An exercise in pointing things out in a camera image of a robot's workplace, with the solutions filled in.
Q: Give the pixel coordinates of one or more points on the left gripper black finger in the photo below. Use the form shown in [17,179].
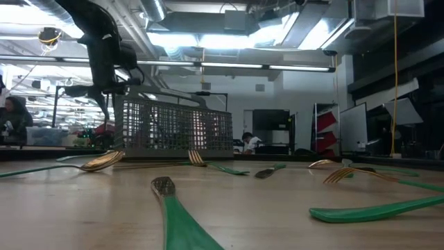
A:
[100,102]

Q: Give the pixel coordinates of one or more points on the grey mesh cutlery basket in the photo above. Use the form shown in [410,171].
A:
[173,128]

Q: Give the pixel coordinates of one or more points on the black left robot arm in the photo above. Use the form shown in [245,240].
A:
[83,14]

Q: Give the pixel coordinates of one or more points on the person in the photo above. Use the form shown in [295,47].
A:
[15,114]
[251,142]

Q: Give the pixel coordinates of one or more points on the long ceiling light bar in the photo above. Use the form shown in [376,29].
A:
[229,65]

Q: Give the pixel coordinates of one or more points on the black cabinet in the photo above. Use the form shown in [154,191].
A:
[270,119]

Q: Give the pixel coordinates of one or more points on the red shelf rack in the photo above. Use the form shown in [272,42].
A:
[326,121]

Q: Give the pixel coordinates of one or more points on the whiteboard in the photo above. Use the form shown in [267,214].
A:
[354,128]

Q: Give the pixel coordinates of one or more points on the grey slanted panel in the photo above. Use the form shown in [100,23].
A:
[404,111]

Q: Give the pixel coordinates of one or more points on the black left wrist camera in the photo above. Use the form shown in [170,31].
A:
[127,55]

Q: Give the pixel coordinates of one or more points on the silver round air duct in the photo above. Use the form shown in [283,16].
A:
[154,8]

